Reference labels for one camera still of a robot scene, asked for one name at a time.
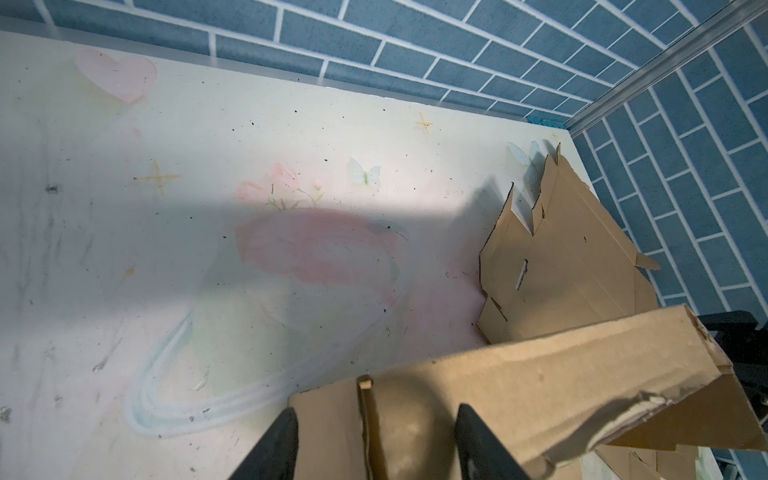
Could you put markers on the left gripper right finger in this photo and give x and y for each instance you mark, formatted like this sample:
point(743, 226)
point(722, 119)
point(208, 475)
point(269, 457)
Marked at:
point(481, 455)

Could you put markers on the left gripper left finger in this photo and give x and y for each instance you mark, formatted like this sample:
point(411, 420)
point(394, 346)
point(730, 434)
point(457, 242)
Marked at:
point(274, 456)

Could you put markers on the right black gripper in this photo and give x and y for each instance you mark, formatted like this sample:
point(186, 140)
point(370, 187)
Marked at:
point(738, 334)

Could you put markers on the right aluminium corner post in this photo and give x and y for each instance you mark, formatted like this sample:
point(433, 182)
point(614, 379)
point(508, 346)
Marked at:
point(733, 16)

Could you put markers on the brown cardboard box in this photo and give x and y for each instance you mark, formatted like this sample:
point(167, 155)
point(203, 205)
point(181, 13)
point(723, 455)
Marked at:
point(574, 266)
point(655, 380)

